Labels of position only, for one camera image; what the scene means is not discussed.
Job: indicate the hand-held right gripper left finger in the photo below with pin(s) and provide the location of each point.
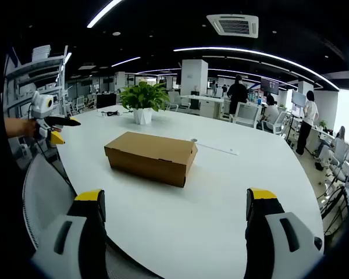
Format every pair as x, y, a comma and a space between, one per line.
84, 232

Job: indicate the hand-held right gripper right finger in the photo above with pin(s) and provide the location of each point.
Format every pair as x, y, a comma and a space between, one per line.
267, 232

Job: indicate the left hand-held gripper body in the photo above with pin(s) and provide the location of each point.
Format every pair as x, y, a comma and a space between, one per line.
42, 107

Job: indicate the brown cardboard shoe box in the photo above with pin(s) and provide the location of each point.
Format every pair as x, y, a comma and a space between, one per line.
148, 151

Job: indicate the person's left hand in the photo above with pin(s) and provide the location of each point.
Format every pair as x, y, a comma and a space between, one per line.
30, 127

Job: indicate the grey metal shelving rack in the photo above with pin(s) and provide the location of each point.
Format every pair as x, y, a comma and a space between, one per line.
46, 62

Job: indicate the black desk monitor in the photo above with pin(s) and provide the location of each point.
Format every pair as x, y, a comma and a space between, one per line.
106, 101

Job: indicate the white mesh office chair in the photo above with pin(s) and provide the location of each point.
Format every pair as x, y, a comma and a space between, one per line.
46, 189

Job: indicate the stack of white bins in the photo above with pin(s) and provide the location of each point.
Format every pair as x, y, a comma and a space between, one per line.
41, 53

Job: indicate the green potted plant white pot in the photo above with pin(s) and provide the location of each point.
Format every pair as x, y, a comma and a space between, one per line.
144, 96

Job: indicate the white table power strip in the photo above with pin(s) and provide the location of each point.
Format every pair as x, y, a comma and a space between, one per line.
218, 147

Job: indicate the ceiling light strip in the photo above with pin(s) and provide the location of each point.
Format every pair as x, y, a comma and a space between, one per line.
259, 54
103, 13

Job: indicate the small green desk plant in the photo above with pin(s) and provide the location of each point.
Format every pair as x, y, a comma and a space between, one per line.
322, 124

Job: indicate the ceiling air conditioner unit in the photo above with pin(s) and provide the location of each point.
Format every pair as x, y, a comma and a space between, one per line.
232, 25

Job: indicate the dark wall monitor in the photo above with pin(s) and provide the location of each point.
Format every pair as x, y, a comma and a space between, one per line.
269, 85

